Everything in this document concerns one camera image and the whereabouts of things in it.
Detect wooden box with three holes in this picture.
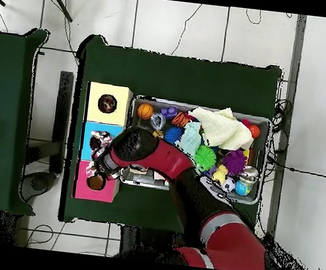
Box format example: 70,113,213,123
71,80,135,205

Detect metal mesh bin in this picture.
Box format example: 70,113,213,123
117,93,273,206

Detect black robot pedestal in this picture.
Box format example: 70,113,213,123
118,224,185,265

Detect black stand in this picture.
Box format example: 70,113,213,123
20,67,75,206

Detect blue globe ball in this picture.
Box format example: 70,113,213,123
233,179,253,198

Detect long multicolour rope toy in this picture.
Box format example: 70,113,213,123
84,129,114,180

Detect yellow duck toy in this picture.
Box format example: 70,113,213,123
211,164,229,185

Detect dark green tablecloth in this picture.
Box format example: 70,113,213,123
0,24,56,217
57,33,284,250

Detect orange basketball toy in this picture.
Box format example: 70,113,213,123
135,101,155,122

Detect purple spiky ball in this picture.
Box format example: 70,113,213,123
221,147,248,179

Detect green spiky ball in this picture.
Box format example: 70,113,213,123
193,144,219,174

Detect orange striped tiger plush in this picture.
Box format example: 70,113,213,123
171,111,191,128

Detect blue spiky ball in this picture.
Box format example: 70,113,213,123
163,125,185,145

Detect black cable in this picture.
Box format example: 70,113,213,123
264,155,326,179

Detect cream waffle cloth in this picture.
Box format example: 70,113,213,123
185,102,258,153

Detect black tripod leg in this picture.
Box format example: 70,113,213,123
44,0,76,23

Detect light blue waffle cloth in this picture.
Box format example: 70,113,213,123
177,119,204,157

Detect black white soccer ball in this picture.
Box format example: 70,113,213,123
220,176,237,193

